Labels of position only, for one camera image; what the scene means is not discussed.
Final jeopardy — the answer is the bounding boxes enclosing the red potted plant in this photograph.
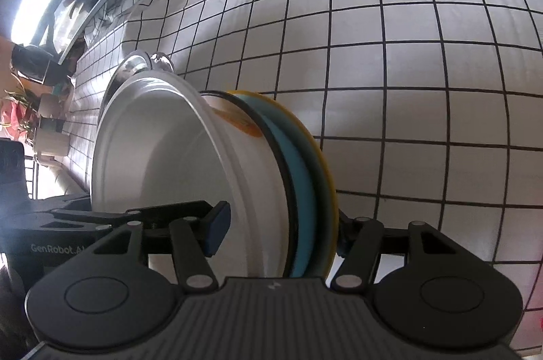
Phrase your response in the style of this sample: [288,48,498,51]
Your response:
[0,88,40,146]

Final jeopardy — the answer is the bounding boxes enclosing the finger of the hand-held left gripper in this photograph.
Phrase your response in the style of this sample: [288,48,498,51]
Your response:
[42,200,215,234]

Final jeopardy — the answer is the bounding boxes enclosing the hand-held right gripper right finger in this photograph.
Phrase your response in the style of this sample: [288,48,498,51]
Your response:
[331,211,462,293]

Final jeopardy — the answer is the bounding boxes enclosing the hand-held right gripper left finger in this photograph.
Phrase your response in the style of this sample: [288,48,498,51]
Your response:
[91,201,232,293]

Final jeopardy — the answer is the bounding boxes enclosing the blue enamel bowl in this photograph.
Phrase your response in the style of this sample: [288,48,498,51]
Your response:
[199,91,324,280]

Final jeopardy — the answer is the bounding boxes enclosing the beige mug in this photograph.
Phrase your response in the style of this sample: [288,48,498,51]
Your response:
[34,128,69,163]

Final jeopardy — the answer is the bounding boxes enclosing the dark mug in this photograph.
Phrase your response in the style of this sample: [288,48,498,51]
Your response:
[11,44,58,84]

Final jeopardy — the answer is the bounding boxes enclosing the stainless steel bowl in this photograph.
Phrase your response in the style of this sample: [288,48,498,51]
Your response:
[99,50,175,124]

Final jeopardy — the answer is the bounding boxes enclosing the checked white tablecloth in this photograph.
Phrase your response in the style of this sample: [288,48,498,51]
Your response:
[25,0,543,354]

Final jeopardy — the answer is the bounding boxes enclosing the white plate with gold rim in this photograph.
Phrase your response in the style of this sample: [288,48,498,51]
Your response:
[227,90,340,277]

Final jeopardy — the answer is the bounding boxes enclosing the white plastic bowl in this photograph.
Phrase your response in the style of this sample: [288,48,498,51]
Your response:
[90,72,294,281]

